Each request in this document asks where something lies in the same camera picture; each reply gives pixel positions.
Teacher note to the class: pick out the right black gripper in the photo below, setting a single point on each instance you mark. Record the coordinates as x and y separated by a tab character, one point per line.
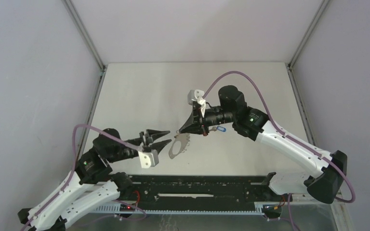
195	124

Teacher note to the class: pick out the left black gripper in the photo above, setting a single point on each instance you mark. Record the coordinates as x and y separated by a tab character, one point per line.
152	134

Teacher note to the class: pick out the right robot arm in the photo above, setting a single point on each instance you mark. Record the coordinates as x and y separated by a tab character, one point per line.
326	171

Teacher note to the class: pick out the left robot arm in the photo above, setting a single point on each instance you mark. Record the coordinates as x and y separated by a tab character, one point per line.
91	182

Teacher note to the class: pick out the key with blue tag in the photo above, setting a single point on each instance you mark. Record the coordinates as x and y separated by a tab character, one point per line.
218	128

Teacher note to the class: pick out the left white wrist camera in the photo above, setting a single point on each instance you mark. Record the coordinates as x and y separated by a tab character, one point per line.
148	159

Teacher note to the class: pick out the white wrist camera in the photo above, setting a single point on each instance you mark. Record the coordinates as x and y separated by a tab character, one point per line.
148	159
197	96

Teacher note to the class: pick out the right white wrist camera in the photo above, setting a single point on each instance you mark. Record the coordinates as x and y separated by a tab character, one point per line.
197	96

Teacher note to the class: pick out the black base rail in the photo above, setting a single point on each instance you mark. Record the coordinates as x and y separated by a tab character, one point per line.
159	193

